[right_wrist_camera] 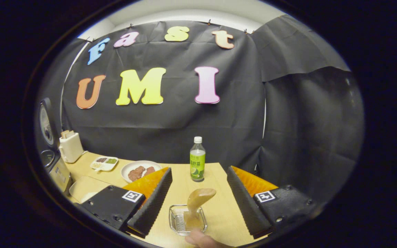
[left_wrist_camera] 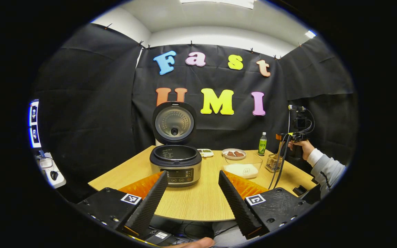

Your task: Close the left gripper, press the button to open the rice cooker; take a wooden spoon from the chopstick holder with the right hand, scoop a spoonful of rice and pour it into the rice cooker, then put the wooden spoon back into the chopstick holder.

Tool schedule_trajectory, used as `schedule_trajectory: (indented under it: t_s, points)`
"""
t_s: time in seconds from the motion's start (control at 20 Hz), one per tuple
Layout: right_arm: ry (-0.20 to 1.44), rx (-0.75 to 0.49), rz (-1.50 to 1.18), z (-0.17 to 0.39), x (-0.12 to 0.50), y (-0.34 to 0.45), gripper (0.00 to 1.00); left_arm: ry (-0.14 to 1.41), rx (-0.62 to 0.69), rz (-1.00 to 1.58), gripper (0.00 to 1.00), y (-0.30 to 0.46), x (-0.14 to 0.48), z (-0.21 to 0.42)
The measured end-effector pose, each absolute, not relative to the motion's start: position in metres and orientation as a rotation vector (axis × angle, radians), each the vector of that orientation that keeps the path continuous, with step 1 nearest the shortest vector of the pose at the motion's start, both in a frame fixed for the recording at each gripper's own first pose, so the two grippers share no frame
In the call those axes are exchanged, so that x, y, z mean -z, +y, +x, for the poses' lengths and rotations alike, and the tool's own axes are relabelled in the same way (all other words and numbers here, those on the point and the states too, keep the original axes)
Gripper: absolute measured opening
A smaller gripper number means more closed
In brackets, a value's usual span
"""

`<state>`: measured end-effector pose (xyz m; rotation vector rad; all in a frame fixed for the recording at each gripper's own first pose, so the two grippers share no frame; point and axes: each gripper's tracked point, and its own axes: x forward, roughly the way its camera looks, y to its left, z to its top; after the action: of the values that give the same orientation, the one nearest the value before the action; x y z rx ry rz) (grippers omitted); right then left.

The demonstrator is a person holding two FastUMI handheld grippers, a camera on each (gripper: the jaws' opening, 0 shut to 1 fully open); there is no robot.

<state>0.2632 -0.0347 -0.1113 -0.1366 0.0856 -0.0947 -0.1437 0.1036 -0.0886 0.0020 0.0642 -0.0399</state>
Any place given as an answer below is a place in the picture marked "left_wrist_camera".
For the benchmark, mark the person's grey trousers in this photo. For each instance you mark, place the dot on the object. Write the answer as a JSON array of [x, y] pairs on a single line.
[[233, 234]]

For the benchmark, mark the dark lid silver rice cooker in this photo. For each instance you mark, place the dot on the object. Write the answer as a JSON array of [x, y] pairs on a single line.
[[176, 165]]

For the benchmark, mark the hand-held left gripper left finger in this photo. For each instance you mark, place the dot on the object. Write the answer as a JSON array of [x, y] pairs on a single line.
[[150, 203]]

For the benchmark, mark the large ceiling light panel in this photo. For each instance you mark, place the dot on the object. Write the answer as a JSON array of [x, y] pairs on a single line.
[[219, 2]]

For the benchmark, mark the black backdrop cloth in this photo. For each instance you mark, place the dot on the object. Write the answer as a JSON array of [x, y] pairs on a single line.
[[98, 113]]

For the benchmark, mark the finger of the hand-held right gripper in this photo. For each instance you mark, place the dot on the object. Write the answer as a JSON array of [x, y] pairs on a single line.
[[281, 137]]

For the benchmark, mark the green tea bottle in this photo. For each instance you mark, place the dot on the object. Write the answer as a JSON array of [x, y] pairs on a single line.
[[262, 146]]

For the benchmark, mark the clear box of rice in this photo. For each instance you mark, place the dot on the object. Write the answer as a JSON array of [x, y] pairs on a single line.
[[243, 171]]

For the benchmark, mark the white round plate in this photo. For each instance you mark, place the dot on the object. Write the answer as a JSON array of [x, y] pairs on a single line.
[[233, 158]]

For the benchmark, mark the small ceiling light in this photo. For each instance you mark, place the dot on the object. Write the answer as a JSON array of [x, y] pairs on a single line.
[[310, 34]]

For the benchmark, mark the white side desk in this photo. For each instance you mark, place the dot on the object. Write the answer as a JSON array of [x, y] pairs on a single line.
[[59, 181]]

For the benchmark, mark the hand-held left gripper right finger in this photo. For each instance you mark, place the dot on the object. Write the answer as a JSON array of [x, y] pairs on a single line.
[[236, 203]]

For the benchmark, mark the white divided bean dish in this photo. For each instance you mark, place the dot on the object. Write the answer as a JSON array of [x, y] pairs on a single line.
[[205, 152]]

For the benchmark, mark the computer monitor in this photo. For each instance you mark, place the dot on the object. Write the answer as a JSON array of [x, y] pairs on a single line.
[[34, 124]]

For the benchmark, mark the black box with white label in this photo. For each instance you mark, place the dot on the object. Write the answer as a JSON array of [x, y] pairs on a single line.
[[159, 237]]

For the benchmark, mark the black computer mouse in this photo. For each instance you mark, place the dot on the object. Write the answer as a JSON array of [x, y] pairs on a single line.
[[54, 175]]

